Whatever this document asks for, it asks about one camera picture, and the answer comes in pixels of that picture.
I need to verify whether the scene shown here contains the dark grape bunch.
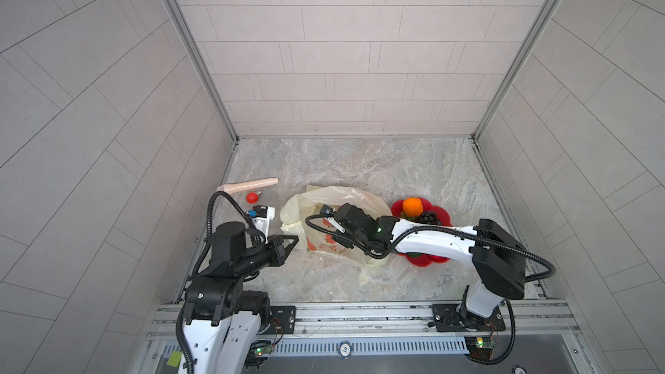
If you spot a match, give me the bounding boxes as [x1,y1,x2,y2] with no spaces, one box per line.
[418,211,442,226]

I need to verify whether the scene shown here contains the wooden rolling pin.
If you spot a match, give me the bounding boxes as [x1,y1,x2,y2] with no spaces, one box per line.
[216,178,279,195]

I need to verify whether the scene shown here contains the cream plastic bag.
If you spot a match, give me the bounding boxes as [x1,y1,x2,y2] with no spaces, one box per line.
[279,185,391,278]

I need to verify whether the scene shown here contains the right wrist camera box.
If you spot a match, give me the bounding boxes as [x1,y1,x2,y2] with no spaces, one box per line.
[320,204,346,234]

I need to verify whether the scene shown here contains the green block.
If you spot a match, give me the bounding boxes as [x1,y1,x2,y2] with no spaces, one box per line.
[166,351,183,369]

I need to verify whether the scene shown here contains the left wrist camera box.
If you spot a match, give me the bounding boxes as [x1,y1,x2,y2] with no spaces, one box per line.
[248,205,275,241]

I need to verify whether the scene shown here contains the orange fruit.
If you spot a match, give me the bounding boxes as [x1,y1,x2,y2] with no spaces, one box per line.
[403,197,424,218]

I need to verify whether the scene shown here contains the aluminium mounting rail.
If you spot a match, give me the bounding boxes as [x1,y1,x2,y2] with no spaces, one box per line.
[139,298,578,341]

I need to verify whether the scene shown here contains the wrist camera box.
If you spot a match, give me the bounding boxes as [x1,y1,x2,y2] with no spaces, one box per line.
[320,204,346,234]
[248,205,275,241]

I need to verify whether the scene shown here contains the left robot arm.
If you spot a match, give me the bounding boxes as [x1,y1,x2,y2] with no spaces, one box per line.
[176,222,299,373]

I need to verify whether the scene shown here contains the black corrugated cable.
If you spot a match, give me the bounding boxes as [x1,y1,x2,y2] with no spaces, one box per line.
[189,190,258,279]

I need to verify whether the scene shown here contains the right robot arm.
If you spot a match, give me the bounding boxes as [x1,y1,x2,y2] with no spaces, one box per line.
[321,204,556,319]

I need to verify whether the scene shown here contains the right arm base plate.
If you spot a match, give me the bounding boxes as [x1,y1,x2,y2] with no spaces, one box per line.
[428,304,506,332]

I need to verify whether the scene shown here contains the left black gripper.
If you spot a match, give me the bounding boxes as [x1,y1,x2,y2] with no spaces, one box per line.
[233,233,300,278]

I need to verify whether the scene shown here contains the red flower-shaped bowl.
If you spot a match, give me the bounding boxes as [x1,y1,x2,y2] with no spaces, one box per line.
[391,197,451,268]

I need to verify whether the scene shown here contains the small red ball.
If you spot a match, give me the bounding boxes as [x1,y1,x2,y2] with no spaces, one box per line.
[245,192,261,204]

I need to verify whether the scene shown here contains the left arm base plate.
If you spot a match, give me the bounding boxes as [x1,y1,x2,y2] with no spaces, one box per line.
[259,306,297,335]

